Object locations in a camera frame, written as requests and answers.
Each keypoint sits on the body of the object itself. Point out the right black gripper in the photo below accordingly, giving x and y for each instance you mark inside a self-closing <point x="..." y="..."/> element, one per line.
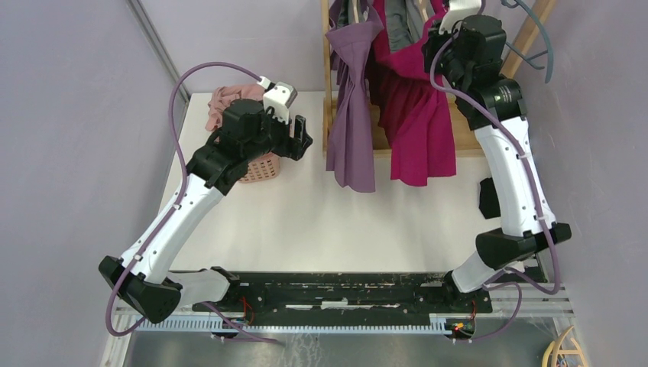
<point x="429" y="45"/>

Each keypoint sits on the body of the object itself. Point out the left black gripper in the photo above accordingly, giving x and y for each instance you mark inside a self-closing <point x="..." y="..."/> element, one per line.
<point x="291" y="147"/>

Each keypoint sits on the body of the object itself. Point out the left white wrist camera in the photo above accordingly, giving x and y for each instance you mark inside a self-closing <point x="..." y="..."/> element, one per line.
<point x="277" y="99"/>

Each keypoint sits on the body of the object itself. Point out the orange plastic basket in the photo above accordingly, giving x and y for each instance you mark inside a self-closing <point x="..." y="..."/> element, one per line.
<point x="263" y="168"/>

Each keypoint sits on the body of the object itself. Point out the pink pleated skirt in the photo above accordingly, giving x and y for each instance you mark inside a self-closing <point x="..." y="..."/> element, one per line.
<point x="224" y="96"/>

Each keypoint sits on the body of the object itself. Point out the wooden clothes rack frame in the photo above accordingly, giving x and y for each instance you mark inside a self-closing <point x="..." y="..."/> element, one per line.
<point x="466" y="145"/>

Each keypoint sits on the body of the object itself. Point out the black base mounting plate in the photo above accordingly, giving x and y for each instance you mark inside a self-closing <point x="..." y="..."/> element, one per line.
<point x="347" y="299"/>

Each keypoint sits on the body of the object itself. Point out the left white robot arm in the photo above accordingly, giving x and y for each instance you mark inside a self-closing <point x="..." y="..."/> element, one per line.
<point x="142" y="276"/>

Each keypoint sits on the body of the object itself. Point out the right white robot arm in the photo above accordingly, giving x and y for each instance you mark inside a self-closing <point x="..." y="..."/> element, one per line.
<point x="497" y="116"/>

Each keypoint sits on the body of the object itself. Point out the purple pleated skirt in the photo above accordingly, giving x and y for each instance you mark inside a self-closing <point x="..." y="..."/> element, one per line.
<point x="349" y="155"/>

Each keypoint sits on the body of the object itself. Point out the wooden hanger on floor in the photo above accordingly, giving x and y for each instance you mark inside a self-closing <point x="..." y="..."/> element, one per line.
<point x="564" y="351"/>

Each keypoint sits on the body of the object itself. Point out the magenta skirt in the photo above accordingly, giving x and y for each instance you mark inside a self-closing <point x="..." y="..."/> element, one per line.
<point x="415" y="116"/>

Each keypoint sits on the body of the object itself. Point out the blue-grey plastic hanger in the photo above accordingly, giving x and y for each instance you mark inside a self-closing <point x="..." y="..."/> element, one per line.
<point x="531" y="29"/>

